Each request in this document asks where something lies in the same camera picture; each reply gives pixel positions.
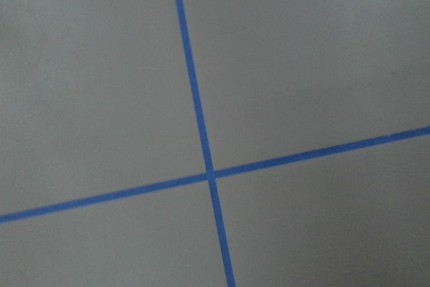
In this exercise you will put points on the blue tape line lengthwise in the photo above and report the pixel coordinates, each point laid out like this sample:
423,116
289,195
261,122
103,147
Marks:
205,145

